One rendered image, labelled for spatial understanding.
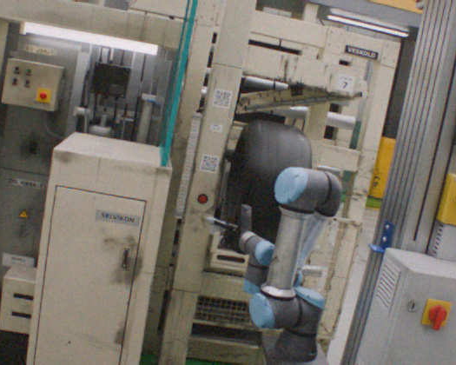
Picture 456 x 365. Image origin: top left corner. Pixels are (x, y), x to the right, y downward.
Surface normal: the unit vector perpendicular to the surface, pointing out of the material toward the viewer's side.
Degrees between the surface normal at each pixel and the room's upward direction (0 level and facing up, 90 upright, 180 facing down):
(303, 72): 90
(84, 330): 90
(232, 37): 90
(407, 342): 90
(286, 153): 51
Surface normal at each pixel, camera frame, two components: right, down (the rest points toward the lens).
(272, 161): 0.20, -0.29
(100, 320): 0.12, 0.18
